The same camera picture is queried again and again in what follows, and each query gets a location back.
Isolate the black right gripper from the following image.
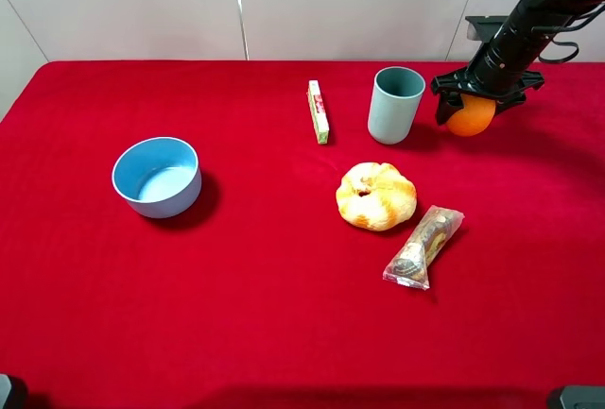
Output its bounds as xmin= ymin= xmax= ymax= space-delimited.
xmin=430 ymin=65 xmax=545 ymax=126

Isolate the orange fruit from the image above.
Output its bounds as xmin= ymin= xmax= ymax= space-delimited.
xmin=446 ymin=94 xmax=496 ymax=137

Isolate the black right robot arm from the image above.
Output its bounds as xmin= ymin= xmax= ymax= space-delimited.
xmin=430 ymin=0 xmax=604 ymax=126

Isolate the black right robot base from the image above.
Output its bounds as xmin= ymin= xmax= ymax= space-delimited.
xmin=546 ymin=385 xmax=605 ymax=409

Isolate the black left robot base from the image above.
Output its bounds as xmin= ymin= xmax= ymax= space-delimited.
xmin=0 ymin=374 xmax=28 ymax=409

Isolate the grey-green plastic cup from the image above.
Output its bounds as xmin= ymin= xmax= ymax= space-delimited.
xmin=368 ymin=66 xmax=425 ymax=145

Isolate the round yellow bread bun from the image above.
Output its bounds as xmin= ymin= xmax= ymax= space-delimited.
xmin=336 ymin=162 xmax=417 ymax=231

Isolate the red rectangular snack box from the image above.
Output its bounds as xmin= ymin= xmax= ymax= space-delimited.
xmin=307 ymin=80 xmax=330 ymax=145

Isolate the clear wrapped cookie pack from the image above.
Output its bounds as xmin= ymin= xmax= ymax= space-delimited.
xmin=382 ymin=206 xmax=464 ymax=290

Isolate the red velvet tablecloth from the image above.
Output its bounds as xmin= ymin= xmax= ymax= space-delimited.
xmin=1 ymin=61 xmax=604 ymax=408

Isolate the blue plastic bowl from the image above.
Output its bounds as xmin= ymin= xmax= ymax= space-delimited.
xmin=112 ymin=137 xmax=202 ymax=219

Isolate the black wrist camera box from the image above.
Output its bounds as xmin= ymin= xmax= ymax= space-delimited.
xmin=465 ymin=15 xmax=508 ymax=43

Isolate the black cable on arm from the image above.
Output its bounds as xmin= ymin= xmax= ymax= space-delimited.
xmin=532 ymin=1 xmax=605 ymax=64

